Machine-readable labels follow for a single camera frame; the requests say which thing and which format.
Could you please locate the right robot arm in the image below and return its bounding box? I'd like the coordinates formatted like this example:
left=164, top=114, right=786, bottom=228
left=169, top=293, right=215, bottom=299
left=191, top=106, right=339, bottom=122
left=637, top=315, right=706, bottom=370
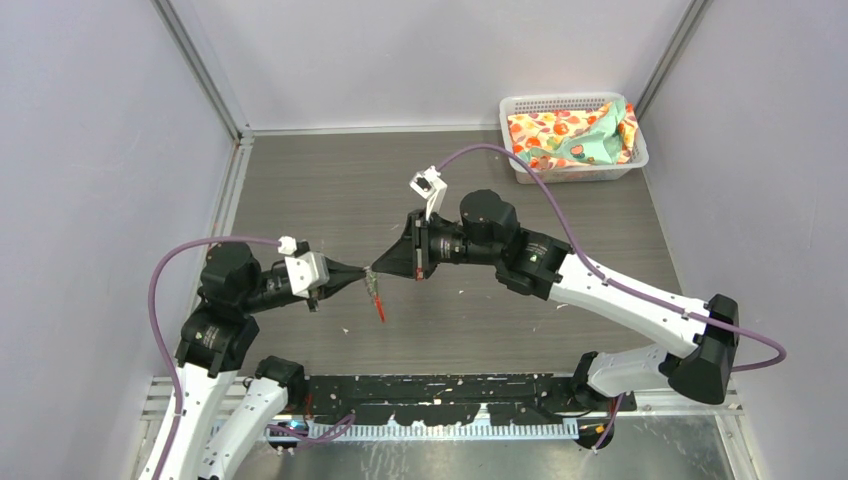
left=372, top=190, right=738, bottom=411

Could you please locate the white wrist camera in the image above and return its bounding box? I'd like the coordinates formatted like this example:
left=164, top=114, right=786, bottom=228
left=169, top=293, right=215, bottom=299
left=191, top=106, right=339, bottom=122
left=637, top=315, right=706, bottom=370
left=277, top=236, right=329, bottom=298
left=409, top=166, right=447, bottom=221

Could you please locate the red key tag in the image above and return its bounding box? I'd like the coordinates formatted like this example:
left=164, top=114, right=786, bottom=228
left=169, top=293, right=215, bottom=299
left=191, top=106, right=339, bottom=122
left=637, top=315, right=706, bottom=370
left=374, top=295, right=386, bottom=323

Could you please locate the colourful patterned cloth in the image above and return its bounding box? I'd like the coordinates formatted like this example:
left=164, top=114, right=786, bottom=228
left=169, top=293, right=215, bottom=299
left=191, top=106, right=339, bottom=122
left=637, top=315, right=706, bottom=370
left=506, top=100, right=638, bottom=171

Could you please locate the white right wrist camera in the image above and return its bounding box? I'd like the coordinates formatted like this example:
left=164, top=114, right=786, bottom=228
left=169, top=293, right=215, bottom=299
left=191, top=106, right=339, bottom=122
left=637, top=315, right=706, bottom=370
left=409, top=166, right=447, bottom=221

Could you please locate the white plastic basket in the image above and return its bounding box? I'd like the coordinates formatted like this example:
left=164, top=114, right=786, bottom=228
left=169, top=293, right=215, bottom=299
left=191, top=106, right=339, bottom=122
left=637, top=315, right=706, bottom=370
left=499, top=92, right=649, bottom=184

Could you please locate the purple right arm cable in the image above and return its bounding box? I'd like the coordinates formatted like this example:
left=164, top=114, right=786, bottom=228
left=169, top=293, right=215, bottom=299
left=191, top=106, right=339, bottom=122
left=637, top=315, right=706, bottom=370
left=434, top=144, right=788, bottom=453

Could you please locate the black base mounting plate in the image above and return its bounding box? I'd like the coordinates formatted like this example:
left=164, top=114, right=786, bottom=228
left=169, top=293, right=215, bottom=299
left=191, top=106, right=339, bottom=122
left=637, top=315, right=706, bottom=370
left=284, top=373, right=612, bottom=427

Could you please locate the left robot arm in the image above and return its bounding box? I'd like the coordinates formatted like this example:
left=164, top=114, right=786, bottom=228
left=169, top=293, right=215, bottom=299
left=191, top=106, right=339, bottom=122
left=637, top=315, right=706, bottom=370
left=139, top=236, right=367, bottom=479

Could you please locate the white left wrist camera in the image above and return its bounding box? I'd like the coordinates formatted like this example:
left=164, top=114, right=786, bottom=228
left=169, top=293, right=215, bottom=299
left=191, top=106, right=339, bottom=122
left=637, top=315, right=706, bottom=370
left=277, top=236, right=329, bottom=298

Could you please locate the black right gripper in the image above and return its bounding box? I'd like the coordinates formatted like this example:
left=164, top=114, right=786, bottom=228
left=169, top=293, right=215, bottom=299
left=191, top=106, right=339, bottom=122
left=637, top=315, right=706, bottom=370
left=374, top=207, right=500, bottom=280

